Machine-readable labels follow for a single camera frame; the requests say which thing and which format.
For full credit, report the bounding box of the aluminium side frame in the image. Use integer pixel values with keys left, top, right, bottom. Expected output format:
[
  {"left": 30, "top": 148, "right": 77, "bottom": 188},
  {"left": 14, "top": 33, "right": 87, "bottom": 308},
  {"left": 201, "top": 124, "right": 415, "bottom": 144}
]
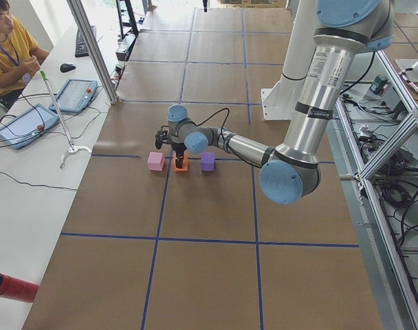
[{"left": 327, "top": 43, "right": 418, "bottom": 329}]

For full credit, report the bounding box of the person in yellow shirt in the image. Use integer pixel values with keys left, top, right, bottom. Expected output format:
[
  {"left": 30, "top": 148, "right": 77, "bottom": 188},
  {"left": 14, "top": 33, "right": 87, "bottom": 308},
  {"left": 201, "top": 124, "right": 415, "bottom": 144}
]
[{"left": 0, "top": 1, "right": 50, "bottom": 109}]

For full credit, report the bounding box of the near blue teach pendant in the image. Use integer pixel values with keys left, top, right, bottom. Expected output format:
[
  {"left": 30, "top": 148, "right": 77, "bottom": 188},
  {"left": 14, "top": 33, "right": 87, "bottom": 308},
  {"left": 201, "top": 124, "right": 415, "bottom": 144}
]
[{"left": 0, "top": 104, "right": 59, "bottom": 150}]

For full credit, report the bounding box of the pink foam cube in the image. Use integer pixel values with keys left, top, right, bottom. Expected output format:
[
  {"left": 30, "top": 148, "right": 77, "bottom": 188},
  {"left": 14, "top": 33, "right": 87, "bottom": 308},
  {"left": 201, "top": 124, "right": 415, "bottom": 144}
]
[{"left": 147, "top": 151, "right": 165, "bottom": 171}]

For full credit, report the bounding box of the black keyboard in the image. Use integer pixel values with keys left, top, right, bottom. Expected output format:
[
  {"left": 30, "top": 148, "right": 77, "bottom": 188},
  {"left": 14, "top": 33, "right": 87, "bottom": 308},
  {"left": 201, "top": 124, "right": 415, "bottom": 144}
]
[{"left": 74, "top": 29, "right": 89, "bottom": 58}]

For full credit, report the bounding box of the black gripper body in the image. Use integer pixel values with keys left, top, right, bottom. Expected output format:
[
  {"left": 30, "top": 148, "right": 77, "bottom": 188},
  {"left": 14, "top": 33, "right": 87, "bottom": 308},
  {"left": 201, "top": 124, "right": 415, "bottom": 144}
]
[{"left": 171, "top": 142, "right": 186, "bottom": 155}]

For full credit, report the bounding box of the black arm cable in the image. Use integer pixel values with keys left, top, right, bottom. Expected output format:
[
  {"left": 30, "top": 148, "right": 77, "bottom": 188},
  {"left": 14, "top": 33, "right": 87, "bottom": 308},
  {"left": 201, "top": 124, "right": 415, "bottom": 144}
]
[{"left": 197, "top": 107, "right": 230, "bottom": 138}]

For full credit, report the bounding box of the green power adapter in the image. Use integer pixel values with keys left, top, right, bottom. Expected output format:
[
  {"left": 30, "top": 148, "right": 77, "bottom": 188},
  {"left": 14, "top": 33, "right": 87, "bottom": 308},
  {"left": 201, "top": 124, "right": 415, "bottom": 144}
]
[{"left": 370, "top": 74, "right": 388, "bottom": 94}]

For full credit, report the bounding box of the red cylinder tube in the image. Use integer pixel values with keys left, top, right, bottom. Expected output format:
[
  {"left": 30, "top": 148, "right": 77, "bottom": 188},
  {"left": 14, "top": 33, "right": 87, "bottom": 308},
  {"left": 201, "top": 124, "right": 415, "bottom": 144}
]
[{"left": 0, "top": 273, "right": 39, "bottom": 303}]

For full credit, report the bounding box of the black computer mouse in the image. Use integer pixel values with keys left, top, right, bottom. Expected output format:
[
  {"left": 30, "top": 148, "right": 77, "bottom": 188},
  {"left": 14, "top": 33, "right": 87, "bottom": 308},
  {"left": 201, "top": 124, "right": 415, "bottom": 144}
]
[{"left": 60, "top": 63, "right": 76, "bottom": 73}]

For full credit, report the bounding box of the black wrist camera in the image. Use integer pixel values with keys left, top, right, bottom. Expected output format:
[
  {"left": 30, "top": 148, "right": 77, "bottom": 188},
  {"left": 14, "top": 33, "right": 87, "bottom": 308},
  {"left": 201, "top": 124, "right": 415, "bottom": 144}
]
[{"left": 155, "top": 127, "right": 171, "bottom": 150}]

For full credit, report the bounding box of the far blue teach pendant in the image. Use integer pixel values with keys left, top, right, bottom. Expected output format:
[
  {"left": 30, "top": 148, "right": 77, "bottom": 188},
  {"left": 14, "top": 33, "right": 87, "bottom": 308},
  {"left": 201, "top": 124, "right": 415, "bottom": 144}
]
[{"left": 56, "top": 78, "right": 98, "bottom": 113}]

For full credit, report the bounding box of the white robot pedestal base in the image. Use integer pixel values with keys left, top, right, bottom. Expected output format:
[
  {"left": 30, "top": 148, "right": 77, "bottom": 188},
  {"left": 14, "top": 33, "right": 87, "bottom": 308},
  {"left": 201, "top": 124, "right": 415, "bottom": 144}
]
[{"left": 261, "top": 0, "right": 320, "bottom": 120}]

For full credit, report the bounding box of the blue teach pendant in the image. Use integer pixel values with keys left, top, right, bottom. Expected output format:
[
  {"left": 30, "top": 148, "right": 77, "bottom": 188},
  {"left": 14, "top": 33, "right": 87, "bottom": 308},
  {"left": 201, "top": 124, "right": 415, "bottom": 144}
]
[
  {"left": 0, "top": 104, "right": 59, "bottom": 150},
  {"left": 56, "top": 78, "right": 98, "bottom": 113}
]

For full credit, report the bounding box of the aluminium frame post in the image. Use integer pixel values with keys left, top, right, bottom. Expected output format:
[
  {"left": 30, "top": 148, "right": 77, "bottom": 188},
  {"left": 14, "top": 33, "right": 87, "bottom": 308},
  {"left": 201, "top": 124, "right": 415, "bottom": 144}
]
[{"left": 67, "top": 0, "right": 119, "bottom": 105}]

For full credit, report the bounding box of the purple foam cube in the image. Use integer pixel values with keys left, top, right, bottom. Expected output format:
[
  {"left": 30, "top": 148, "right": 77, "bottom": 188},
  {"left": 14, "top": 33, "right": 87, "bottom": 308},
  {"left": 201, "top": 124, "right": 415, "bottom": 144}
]
[{"left": 200, "top": 152, "right": 215, "bottom": 172}]

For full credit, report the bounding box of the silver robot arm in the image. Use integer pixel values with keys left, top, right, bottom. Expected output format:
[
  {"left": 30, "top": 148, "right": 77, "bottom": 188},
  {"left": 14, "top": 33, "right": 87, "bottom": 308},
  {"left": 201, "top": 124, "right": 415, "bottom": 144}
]
[{"left": 155, "top": 1, "right": 395, "bottom": 204}]

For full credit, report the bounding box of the orange foam cube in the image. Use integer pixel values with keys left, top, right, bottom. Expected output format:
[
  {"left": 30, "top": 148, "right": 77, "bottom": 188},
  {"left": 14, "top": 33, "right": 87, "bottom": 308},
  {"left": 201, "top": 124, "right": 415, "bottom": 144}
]
[{"left": 173, "top": 153, "right": 188, "bottom": 172}]

